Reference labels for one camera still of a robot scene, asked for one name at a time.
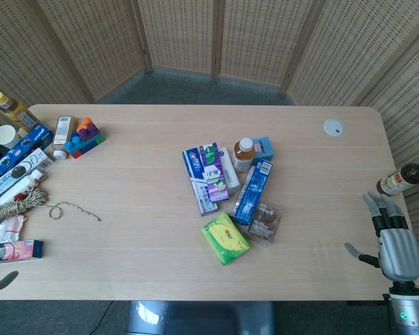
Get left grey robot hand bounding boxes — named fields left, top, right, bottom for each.
left=0, top=205, right=20, bottom=297

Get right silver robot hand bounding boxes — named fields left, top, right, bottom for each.
left=344, top=191, right=419, bottom=282

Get clear brown snack packet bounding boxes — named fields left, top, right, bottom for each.
left=247, top=200, right=284, bottom=246

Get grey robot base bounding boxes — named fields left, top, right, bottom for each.
left=124, top=299, right=277, bottom=335

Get pink and blue box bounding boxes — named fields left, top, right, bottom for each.
left=0, top=239, right=44, bottom=266

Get white red snack packet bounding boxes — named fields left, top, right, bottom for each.
left=0, top=214, right=26, bottom=246

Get dark tea bottle black cap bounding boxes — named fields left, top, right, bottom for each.
left=376, top=161, right=419, bottom=198

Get white tube red print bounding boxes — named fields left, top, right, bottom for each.
left=0, top=169, right=47, bottom=208

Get white Oreo cookie box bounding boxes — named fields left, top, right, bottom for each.
left=0, top=147, right=56, bottom=200

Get blue Oreo cookie box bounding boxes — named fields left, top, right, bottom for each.
left=0, top=124, right=55, bottom=176

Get white round lid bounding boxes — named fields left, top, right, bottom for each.
left=323, top=119, right=346, bottom=138

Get white paper cup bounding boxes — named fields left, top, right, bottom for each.
left=0, top=124, right=21, bottom=150

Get white orange tube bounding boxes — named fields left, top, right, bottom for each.
left=52, top=115, right=79, bottom=161

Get colourful toy building blocks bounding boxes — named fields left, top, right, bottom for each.
left=63, top=117, right=107, bottom=160

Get small light blue box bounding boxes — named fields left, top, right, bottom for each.
left=252, top=136, right=276, bottom=162

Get yellow-capped juice bottle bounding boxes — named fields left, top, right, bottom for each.
left=0, top=91, right=40, bottom=133

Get green yellow tissue pack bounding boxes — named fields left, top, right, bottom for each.
left=200, top=211, right=251, bottom=267

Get white-capped amber tea bottle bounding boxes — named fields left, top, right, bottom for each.
left=231, top=137, right=257, bottom=173

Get white small box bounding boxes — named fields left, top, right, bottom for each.
left=218, top=146, right=241, bottom=195

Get purple green toothpaste box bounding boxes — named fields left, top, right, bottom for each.
left=199, top=142, right=230, bottom=203

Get blue white Crest toothpaste box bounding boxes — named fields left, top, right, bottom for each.
left=182, top=147, right=219, bottom=216

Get bamboo folding screen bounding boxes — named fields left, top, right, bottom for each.
left=0, top=0, right=419, bottom=224

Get twisted jute rope bundle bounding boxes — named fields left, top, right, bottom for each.
left=0, top=185, right=103, bottom=223

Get black floor cable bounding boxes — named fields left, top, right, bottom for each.
left=96, top=300, right=115, bottom=335

